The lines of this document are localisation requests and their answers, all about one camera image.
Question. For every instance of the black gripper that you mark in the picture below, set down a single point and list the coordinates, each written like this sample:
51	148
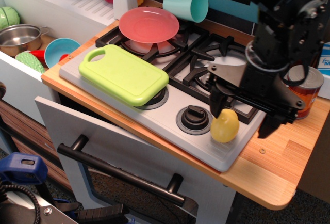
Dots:
263	90

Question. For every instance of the yellow toy potato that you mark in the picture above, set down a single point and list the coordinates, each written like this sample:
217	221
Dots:
225	127

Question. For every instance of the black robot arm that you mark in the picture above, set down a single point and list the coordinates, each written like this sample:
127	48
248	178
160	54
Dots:
288	37

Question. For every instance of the pink plastic plate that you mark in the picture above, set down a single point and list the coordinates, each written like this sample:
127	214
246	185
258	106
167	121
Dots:
148	25

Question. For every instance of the black right stove knob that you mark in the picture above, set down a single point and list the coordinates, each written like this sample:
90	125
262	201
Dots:
194	120

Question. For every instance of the black stove knob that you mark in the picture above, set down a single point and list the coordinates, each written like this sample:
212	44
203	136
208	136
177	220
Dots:
157	101
194	120

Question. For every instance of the orange toy food can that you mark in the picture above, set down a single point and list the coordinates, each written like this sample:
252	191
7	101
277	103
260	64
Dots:
308	90

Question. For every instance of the black right burner grate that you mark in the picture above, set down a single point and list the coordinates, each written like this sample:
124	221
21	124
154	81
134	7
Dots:
189	73

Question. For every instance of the black burner grate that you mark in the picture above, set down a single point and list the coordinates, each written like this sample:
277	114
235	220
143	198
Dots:
171	55
189	73

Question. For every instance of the grey toy stove top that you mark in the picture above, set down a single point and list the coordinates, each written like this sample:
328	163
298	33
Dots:
162	120

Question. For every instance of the black left stove knob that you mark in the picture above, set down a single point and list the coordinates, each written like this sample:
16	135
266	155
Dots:
157	101

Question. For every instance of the white milk carton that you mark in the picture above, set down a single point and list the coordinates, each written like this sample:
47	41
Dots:
323	67

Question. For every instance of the teal plastic cup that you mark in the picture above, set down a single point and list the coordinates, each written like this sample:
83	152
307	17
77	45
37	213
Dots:
189	10

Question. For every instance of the green plastic cutting board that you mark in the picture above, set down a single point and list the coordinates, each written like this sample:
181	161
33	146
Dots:
123	75

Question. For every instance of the black left burner grate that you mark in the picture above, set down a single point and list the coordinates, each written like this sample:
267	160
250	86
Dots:
171	55

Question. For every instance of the white oven door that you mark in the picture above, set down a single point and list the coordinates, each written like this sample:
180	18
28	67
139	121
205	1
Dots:
207	201

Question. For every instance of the blue plastic bowl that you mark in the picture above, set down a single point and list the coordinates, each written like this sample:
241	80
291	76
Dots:
57	48

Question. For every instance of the red toy pepper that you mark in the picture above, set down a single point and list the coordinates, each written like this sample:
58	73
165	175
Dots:
40	55

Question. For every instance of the green toy cucumber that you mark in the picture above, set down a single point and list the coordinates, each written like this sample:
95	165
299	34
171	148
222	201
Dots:
31	61

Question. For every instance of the blue plastic clamp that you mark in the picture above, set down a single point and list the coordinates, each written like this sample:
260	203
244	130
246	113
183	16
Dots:
23	169

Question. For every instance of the small steel pot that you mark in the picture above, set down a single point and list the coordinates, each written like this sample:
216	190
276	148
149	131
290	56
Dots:
23	37

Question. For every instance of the green toy cabbage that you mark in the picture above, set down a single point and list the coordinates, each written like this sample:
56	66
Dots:
9	17

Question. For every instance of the black oven door handle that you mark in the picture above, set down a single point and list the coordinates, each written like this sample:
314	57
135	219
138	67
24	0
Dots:
170	193

